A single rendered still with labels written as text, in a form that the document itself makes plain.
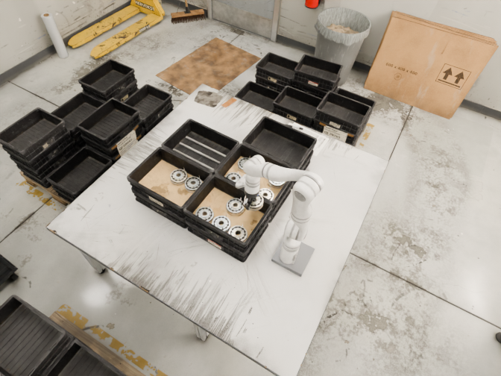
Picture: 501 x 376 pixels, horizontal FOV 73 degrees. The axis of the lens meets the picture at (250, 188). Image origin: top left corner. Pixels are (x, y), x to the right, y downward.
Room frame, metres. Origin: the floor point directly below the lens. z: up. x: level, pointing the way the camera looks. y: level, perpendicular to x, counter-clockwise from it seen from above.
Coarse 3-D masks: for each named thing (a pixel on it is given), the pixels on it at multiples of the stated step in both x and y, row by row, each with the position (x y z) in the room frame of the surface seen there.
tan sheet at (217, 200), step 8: (216, 192) 1.17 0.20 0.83; (208, 200) 1.11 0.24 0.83; (216, 200) 1.12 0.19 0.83; (224, 200) 1.12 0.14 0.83; (216, 208) 1.06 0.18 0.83; (224, 208) 1.06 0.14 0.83; (232, 216) 1.01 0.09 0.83; (240, 216) 1.02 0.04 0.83; (248, 216) 1.02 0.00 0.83; (256, 216) 1.03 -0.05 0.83; (232, 224) 0.97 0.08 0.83; (240, 224) 0.97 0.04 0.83; (248, 224) 0.97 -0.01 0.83; (256, 224) 0.98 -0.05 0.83; (248, 232) 0.92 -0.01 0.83
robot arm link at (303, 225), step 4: (292, 216) 0.80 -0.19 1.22; (292, 220) 0.81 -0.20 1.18; (296, 220) 0.79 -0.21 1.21; (300, 220) 0.78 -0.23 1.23; (304, 220) 0.78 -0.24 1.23; (308, 220) 0.80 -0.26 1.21; (296, 224) 0.79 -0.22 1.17; (300, 224) 0.79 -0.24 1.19; (304, 224) 0.79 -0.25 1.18; (308, 224) 0.82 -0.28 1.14; (300, 228) 0.79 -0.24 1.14; (304, 228) 0.80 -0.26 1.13; (300, 232) 0.80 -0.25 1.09; (304, 232) 0.81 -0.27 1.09; (296, 236) 0.81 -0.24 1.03; (300, 236) 0.80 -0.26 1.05; (304, 236) 0.81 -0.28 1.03; (300, 240) 0.80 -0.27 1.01
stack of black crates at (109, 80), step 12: (108, 60) 2.71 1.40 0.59; (96, 72) 2.57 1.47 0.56; (108, 72) 2.68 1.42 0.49; (120, 72) 2.69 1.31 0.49; (132, 72) 2.58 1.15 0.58; (84, 84) 2.35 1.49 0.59; (96, 84) 2.49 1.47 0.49; (108, 84) 2.51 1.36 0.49; (120, 84) 2.45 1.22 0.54; (132, 84) 2.55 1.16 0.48; (96, 96) 2.32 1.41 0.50; (108, 96) 2.31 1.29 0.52; (120, 96) 2.41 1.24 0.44
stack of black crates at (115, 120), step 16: (96, 112) 2.03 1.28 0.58; (112, 112) 2.15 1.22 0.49; (128, 112) 2.13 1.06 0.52; (80, 128) 1.83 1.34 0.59; (96, 128) 1.94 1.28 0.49; (112, 128) 1.96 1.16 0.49; (128, 128) 1.95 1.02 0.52; (96, 144) 1.78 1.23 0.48; (112, 144) 1.78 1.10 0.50; (112, 160) 1.73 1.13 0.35
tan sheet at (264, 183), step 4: (236, 164) 1.40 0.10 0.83; (232, 168) 1.37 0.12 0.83; (236, 168) 1.37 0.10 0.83; (228, 172) 1.33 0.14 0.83; (236, 172) 1.34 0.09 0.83; (240, 172) 1.34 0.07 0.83; (224, 176) 1.30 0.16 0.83; (260, 180) 1.29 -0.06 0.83; (264, 180) 1.30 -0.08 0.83; (260, 184) 1.26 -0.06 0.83; (264, 184) 1.26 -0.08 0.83; (268, 184) 1.26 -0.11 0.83; (260, 188) 1.23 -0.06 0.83; (268, 188) 1.24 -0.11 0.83; (272, 188) 1.24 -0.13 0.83; (280, 188) 1.24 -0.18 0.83; (276, 192) 1.21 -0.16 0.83
